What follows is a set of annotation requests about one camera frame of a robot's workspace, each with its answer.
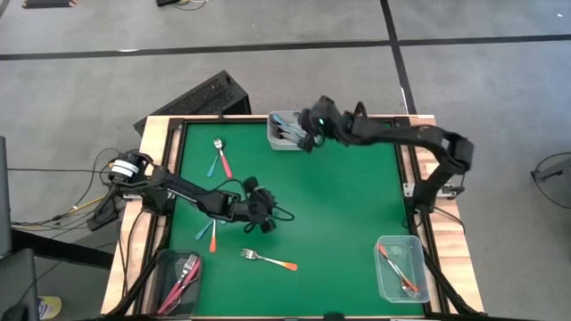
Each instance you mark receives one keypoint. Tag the black perforated metal case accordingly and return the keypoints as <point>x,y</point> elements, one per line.
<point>201,98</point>

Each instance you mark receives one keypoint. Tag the green table mat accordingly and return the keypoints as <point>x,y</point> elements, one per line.
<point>357,200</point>

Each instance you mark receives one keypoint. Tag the wooden table border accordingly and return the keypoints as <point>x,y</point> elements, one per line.
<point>154,129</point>

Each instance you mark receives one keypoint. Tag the dark clear plastic container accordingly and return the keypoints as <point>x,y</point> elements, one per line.
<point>163,267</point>

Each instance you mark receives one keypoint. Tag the black aluminium table frame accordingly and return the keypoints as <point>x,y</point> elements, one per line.
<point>223,119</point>

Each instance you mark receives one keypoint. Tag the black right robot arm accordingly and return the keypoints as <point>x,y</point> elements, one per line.
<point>401,134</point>

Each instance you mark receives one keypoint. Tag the black floor stand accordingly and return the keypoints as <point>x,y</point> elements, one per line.
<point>18,285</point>

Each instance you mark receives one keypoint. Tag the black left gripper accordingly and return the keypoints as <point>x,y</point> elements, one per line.
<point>259,200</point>

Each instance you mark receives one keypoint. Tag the white plastic bin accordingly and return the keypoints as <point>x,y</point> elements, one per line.
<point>285,147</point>

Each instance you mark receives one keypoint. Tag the black power adapter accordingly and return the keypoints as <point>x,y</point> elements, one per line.
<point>103,214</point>

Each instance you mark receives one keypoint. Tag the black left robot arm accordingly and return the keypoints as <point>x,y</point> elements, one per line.
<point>187,191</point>

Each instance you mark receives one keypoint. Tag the black bar with orange ends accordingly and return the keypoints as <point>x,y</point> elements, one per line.
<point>49,3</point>

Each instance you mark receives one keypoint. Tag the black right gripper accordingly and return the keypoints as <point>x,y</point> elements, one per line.
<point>328,120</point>

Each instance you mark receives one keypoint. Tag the yellow and blue object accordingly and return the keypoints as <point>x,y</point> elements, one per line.
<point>50,307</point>

